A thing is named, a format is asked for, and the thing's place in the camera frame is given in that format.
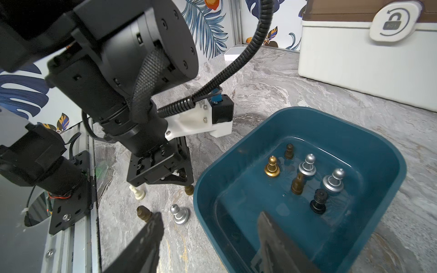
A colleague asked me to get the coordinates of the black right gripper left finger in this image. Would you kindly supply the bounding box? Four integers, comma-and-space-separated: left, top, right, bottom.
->
105, 212, 165, 273

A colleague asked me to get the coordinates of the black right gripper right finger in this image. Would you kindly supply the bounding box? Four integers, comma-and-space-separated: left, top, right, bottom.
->
257, 211, 320, 273

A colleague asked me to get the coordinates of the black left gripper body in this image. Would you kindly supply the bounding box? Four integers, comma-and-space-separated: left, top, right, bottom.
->
126, 136, 194, 187

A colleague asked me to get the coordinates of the dark chess piece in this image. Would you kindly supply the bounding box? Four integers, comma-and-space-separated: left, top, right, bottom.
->
184, 185, 195, 196
137, 205, 153, 222
285, 143, 294, 159
310, 188, 329, 215
291, 172, 305, 195

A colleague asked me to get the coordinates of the silver chess piece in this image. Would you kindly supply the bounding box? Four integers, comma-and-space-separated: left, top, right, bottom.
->
298, 154, 316, 177
322, 168, 346, 193
129, 185, 146, 201
170, 204, 190, 225

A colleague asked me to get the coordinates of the gold chess piece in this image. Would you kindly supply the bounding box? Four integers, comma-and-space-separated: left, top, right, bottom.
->
264, 156, 280, 177

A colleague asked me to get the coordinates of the teal plastic storage box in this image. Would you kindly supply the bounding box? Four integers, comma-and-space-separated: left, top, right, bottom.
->
194, 107, 407, 273

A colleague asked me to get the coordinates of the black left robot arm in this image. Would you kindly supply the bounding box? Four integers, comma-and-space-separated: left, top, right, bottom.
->
1, 1, 274, 195

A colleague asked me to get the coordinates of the small white box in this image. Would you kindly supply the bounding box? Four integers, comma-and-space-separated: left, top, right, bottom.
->
224, 45, 247, 62

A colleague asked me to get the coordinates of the brown lid white toolbox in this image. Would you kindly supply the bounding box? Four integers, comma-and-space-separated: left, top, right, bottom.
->
298, 1, 437, 111

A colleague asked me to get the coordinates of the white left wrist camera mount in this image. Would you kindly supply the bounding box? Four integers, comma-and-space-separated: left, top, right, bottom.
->
165, 94, 234, 141

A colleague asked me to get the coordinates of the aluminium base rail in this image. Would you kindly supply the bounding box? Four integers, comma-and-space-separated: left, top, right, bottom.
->
41, 124, 101, 273

